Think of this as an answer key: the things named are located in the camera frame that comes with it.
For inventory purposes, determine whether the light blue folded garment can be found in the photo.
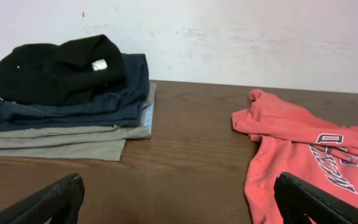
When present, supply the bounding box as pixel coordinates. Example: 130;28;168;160
142;102;154;133

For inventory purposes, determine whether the black folded garment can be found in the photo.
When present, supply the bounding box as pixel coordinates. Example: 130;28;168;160
0;35;127;106

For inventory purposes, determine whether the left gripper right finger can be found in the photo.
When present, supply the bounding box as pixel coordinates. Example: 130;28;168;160
274;172;358;224

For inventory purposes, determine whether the beige folded garment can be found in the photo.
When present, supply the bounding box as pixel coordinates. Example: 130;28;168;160
0;82;158;162

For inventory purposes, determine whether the navy folded garment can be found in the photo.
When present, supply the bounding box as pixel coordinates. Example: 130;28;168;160
0;54;150;131

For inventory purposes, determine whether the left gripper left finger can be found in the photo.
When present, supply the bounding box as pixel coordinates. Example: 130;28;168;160
0;174;85;224

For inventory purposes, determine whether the red printed t-shirt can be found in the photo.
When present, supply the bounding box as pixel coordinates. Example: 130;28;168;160
231;89;358;223

